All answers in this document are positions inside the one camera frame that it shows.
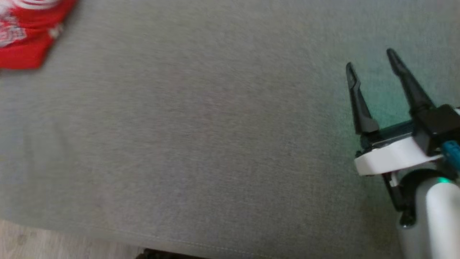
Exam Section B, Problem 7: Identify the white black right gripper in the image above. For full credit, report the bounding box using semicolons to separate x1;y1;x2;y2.
345;47;445;228

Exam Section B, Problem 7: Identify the right cable with teal connector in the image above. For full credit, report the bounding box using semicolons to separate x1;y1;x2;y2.
440;140;460;174

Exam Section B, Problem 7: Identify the red white polo shirt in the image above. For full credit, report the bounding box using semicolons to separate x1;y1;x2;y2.
0;0;78;69

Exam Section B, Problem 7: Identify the grey fabric sofa seat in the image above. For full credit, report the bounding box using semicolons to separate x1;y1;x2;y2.
0;0;460;259

